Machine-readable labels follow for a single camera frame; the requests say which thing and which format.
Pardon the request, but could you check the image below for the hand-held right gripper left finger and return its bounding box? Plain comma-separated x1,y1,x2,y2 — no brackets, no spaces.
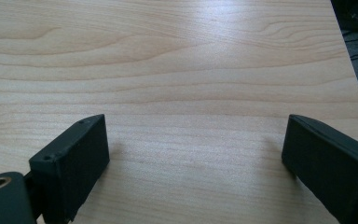
28,113,111,224

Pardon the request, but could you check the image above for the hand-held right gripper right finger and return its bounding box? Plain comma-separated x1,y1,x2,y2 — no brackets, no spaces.
281,114,358,224

